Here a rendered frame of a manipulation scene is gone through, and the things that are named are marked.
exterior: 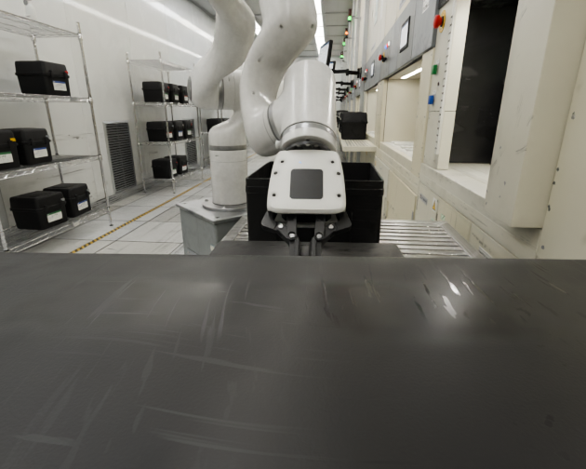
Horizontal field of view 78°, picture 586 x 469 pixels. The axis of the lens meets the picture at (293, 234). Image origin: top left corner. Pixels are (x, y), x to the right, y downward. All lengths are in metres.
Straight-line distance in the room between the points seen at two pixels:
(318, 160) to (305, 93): 0.11
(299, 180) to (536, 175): 0.41
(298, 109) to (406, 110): 2.37
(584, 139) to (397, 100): 2.27
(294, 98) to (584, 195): 0.43
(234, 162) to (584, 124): 0.86
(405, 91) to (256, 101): 2.32
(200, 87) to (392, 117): 1.94
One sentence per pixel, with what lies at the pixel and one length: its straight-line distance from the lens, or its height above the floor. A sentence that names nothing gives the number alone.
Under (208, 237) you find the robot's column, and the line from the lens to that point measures 1.15.
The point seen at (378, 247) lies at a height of 0.86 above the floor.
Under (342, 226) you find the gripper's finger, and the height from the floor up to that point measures 0.92.
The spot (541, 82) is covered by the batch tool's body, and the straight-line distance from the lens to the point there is 0.70.
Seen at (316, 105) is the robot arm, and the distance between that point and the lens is 0.54.
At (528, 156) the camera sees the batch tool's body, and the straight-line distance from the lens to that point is 0.71.
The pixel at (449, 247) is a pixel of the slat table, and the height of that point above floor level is 0.76.
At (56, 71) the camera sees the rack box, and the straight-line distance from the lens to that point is 3.76.
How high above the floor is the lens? 1.06
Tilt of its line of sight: 19 degrees down
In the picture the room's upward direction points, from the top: straight up
